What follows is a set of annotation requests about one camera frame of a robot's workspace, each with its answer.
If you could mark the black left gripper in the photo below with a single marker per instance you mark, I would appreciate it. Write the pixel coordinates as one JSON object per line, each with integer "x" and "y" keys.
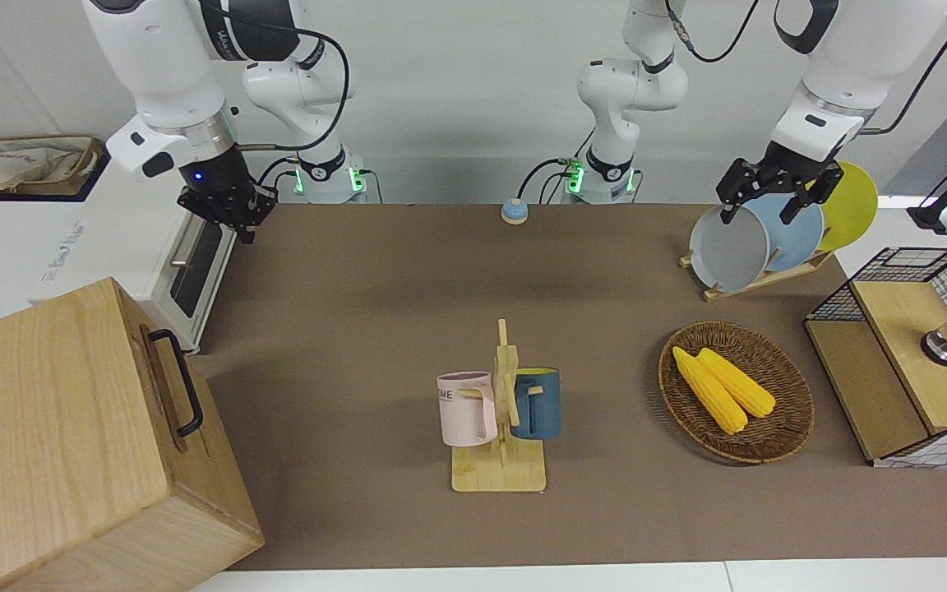
{"x": 786, "y": 171}

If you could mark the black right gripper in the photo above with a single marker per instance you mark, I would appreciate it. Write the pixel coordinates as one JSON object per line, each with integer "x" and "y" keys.
{"x": 214, "y": 177}

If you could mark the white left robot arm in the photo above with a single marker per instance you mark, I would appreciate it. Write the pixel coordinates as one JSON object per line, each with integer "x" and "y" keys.
{"x": 852, "y": 57}

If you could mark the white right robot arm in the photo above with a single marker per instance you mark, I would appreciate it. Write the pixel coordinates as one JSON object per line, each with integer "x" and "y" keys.
{"x": 161, "y": 66}

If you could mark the wooden drawer cabinet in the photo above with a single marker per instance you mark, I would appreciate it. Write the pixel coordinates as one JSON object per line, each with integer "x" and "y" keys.
{"x": 54, "y": 427}

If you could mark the light blue plate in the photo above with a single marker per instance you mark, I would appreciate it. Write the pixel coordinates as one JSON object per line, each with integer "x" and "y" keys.
{"x": 794, "y": 238}

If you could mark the yellow plate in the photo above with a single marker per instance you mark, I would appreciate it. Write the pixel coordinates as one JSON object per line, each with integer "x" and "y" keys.
{"x": 852, "y": 205}

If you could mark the grey plate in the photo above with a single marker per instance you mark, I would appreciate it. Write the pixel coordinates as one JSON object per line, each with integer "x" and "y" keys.
{"x": 728, "y": 251}

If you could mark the wooden plate rack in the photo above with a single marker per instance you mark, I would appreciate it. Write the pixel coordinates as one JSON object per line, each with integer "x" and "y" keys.
{"x": 769, "y": 281}

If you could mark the white toaster oven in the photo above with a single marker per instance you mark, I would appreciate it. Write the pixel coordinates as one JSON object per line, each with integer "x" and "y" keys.
{"x": 112, "y": 247}

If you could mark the black storage tray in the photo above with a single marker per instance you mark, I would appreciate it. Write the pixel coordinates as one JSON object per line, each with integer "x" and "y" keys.
{"x": 95, "y": 185}

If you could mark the brown table mat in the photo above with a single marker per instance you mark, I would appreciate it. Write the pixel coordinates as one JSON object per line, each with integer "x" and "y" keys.
{"x": 358, "y": 288}

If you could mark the yellow corn cob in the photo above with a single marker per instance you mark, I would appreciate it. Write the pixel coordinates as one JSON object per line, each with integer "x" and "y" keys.
{"x": 741, "y": 385}
{"x": 712, "y": 395}

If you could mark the beige paper bag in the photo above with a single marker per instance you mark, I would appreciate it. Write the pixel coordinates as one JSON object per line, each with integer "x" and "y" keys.
{"x": 21, "y": 164}

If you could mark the round wicker basket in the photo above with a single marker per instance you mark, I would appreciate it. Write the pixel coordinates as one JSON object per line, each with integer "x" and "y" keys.
{"x": 778, "y": 432}

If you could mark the blue service bell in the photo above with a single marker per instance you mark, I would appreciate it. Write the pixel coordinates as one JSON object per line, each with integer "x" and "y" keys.
{"x": 515, "y": 214}

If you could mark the pink mug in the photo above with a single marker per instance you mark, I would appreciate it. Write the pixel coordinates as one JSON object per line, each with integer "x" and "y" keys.
{"x": 461, "y": 411}

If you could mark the dark blue mug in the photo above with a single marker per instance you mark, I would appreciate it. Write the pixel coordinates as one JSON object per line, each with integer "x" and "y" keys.
{"x": 541, "y": 407}

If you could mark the wooden mug tree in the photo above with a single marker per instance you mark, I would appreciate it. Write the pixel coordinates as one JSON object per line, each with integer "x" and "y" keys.
{"x": 498, "y": 473}

